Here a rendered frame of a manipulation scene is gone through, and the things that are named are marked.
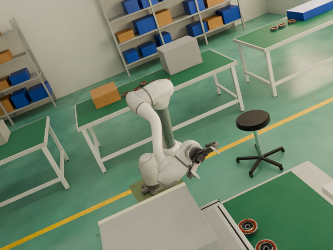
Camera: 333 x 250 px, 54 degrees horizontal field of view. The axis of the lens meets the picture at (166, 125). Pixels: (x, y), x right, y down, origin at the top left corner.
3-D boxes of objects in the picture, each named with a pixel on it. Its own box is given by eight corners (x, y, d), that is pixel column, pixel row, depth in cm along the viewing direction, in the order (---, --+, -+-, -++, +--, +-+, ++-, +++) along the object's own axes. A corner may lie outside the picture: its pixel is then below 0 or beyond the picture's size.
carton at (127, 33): (117, 40, 768) (114, 33, 760) (132, 34, 772) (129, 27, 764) (120, 42, 733) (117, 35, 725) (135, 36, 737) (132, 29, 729)
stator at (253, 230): (236, 226, 196) (234, 222, 194) (253, 219, 196) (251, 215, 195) (243, 240, 186) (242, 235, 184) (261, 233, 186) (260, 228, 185)
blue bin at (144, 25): (136, 32, 773) (132, 21, 760) (152, 26, 778) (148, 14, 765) (139, 35, 736) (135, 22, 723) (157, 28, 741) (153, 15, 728)
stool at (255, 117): (232, 158, 379) (220, 116, 353) (269, 141, 385) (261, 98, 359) (256, 183, 331) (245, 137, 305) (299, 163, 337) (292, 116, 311)
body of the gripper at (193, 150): (185, 156, 160) (188, 160, 150) (195, 143, 160) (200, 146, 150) (196, 165, 161) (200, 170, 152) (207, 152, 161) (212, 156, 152)
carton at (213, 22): (203, 28, 815) (201, 20, 805) (216, 23, 818) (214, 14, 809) (209, 30, 779) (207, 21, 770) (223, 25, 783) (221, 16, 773)
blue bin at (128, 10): (124, 13, 749) (120, 1, 737) (136, 8, 753) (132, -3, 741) (128, 14, 712) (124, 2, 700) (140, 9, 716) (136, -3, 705)
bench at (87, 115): (95, 146, 514) (74, 104, 480) (221, 92, 539) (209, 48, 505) (100, 176, 435) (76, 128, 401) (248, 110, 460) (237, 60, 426)
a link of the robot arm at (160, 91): (157, 163, 263) (179, 149, 270) (168, 175, 252) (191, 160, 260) (136, 84, 212) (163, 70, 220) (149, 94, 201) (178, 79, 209)
